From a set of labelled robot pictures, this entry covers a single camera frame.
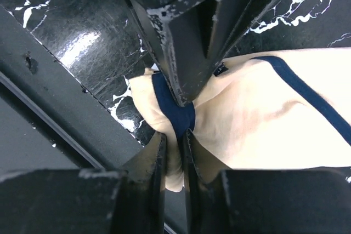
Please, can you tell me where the beige underwear navy trim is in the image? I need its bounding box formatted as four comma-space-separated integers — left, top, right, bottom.
129, 48, 350, 192

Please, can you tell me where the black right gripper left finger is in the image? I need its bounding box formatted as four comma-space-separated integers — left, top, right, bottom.
1, 133, 166, 233

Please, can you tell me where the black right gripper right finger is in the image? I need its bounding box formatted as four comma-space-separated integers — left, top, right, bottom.
182, 130, 350, 233

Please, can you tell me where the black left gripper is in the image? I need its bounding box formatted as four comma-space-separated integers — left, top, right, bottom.
124, 0, 271, 107

